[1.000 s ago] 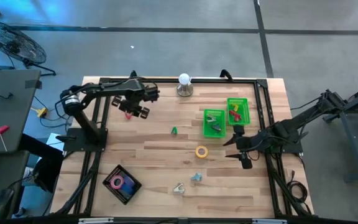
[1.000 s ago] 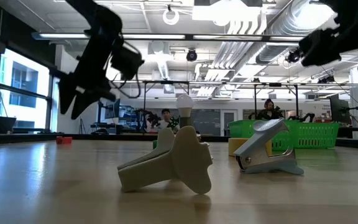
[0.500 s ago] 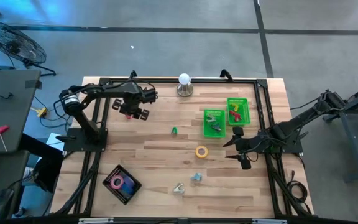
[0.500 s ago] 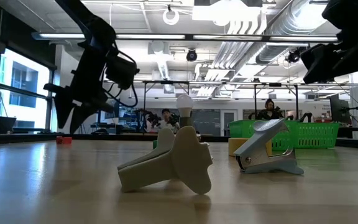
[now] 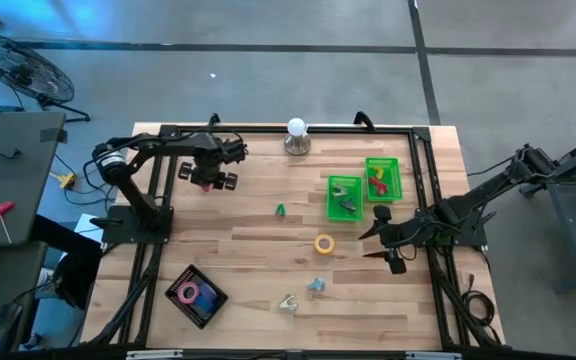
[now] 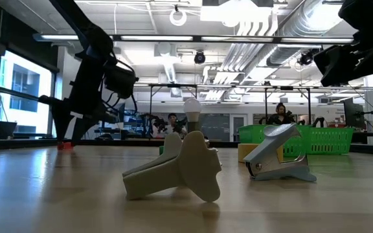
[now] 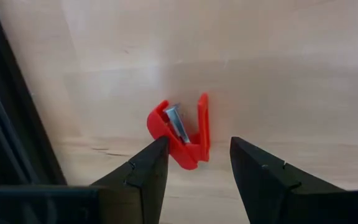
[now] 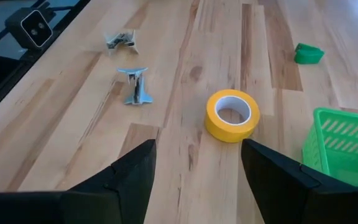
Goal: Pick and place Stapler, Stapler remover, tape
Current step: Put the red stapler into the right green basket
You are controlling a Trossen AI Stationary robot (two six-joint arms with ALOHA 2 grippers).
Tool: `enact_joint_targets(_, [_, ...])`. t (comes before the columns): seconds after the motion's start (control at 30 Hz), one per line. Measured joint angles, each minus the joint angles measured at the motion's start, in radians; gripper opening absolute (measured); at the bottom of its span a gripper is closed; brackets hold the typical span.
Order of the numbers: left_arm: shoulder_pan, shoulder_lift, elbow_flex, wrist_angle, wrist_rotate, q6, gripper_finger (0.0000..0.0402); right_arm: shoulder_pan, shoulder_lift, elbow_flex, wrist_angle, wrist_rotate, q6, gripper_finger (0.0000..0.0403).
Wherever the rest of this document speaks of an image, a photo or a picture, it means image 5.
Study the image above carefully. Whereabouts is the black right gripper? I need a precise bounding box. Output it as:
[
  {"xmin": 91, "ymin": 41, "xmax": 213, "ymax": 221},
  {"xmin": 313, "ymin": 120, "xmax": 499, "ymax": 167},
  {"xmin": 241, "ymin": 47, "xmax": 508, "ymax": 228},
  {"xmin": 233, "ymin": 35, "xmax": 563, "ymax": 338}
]
[{"xmin": 358, "ymin": 204, "xmax": 432, "ymax": 276}]

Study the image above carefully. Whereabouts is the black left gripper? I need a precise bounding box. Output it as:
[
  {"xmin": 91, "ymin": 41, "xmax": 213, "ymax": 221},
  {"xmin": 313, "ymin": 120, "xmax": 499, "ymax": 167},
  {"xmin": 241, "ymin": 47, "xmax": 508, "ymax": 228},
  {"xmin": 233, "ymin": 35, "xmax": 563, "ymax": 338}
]
[{"xmin": 177, "ymin": 132, "xmax": 248, "ymax": 192}]

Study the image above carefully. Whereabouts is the yellow tape roll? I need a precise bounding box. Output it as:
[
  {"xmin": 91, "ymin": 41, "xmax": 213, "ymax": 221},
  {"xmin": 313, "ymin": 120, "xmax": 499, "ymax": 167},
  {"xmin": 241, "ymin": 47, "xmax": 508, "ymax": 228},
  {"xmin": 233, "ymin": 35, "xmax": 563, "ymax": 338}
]
[{"xmin": 313, "ymin": 233, "xmax": 336, "ymax": 256}]

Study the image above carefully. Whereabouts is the pink tape roll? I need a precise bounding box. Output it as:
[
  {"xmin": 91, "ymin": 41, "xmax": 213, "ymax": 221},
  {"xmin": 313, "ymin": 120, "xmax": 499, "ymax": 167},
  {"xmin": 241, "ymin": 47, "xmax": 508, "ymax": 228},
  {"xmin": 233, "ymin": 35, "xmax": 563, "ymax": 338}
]
[{"xmin": 176, "ymin": 281, "xmax": 201, "ymax": 305}]

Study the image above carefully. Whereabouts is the blue tape roll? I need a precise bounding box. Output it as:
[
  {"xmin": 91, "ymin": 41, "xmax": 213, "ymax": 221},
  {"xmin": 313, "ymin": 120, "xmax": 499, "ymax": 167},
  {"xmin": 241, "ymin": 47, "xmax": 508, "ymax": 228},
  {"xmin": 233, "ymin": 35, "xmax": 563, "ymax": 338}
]
[{"xmin": 196, "ymin": 284, "xmax": 222, "ymax": 309}]

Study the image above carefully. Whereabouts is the black mesh basket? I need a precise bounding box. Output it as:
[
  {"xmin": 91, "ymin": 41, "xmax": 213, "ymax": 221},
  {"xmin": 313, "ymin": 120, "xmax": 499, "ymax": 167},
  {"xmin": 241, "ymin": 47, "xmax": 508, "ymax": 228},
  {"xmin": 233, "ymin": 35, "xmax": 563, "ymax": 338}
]
[{"xmin": 164, "ymin": 263, "xmax": 230, "ymax": 330}]

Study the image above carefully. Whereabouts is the green plastic basket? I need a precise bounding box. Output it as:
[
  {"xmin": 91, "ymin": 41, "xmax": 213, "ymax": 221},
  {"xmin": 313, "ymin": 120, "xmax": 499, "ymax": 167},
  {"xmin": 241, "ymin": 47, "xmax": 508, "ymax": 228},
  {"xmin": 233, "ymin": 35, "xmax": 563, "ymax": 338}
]
[
  {"xmin": 326, "ymin": 174, "xmax": 365, "ymax": 222},
  {"xmin": 364, "ymin": 156, "xmax": 403, "ymax": 203}
]

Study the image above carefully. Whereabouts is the brass lamp with white bulb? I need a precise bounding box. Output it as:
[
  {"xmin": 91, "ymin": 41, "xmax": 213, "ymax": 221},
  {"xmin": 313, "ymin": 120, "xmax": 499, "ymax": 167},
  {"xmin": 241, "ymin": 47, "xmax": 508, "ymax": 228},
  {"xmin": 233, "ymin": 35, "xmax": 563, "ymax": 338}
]
[{"xmin": 283, "ymin": 117, "xmax": 313, "ymax": 157}]

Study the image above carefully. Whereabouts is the white paper sheet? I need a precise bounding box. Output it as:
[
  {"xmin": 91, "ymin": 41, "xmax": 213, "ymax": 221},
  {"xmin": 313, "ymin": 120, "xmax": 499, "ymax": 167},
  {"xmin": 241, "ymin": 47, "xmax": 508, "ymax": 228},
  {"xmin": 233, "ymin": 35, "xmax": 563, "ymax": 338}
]
[{"xmin": 74, "ymin": 213, "xmax": 105, "ymax": 247}]

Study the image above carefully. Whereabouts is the person's leg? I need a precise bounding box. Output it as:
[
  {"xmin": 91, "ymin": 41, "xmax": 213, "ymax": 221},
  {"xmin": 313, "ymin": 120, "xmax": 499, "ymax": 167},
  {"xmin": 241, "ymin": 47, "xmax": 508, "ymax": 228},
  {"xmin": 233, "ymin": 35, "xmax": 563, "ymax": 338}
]
[{"xmin": 30, "ymin": 214, "xmax": 103, "ymax": 311}]

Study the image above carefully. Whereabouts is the person's shoe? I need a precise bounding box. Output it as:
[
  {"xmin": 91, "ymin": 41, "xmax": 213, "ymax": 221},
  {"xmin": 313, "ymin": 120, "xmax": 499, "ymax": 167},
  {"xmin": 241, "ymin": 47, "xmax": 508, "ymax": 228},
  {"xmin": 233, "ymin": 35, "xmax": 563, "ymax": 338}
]
[{"xmin": 36, "ymin": 267, "xmax": 63, "ymax": 297}]

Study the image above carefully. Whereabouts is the gray desk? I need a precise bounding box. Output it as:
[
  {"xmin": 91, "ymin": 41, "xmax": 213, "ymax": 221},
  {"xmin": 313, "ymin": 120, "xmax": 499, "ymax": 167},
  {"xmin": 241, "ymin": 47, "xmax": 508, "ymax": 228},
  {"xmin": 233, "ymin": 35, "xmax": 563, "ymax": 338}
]
[{"xmin": 0, "ymin": 111, "xmax": 68, "ymax": 250}]

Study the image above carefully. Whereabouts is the black floor fan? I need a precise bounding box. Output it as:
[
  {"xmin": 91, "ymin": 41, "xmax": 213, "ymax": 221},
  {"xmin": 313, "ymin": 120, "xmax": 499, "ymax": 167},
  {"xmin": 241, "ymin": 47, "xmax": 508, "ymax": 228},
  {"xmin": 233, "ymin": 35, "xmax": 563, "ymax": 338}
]
[{"xmin": 0, "ymin": 31, "xmax": 92, "ymax": 124}]

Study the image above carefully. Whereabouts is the black computer mouse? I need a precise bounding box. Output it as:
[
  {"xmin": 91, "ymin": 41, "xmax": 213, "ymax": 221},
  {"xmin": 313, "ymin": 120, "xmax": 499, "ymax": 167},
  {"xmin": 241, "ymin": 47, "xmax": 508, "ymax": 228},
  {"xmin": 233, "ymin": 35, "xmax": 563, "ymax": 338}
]
[{"xmin": 0, "ymin": 301, "xmax": 24, "ymax": 354}]

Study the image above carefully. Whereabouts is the black table frame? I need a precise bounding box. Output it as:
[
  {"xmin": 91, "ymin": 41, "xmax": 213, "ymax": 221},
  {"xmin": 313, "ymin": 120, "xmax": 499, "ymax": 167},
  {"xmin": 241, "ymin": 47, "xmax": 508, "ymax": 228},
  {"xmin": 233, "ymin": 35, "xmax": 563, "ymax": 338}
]
[{"xmin": 117, "ymin": 110, "xmax": 507, "ymax": 351}]

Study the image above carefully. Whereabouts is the black cable bundle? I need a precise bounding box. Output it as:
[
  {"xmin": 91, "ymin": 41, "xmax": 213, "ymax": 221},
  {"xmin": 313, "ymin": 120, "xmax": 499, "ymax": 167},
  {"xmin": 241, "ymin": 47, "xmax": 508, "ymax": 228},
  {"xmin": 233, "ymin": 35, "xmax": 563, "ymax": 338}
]
[
  {"xmin": 85, "ymin": 243, "xmax": 167, "ymax": 347},
  {"xmin": 425, "ymin": 247, "xmax": 502, "ymax": 349}
]

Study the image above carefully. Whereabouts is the black cable coil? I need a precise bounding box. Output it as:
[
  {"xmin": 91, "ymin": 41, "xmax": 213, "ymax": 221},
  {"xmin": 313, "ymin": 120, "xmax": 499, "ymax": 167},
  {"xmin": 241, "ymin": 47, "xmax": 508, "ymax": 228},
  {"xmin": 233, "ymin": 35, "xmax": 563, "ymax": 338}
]
[{"xmin": 460, "ymin": 272, "xmax": 497, "ymax": 329}]

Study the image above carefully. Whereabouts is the yellow cable connector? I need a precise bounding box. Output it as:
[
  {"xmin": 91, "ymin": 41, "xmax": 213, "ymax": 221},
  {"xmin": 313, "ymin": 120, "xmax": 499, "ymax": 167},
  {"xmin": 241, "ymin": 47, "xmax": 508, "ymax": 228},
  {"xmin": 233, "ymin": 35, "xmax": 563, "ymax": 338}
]
[{"xmin": 50, "ymin": 172, "xmax": 77, "ymax": 190}]

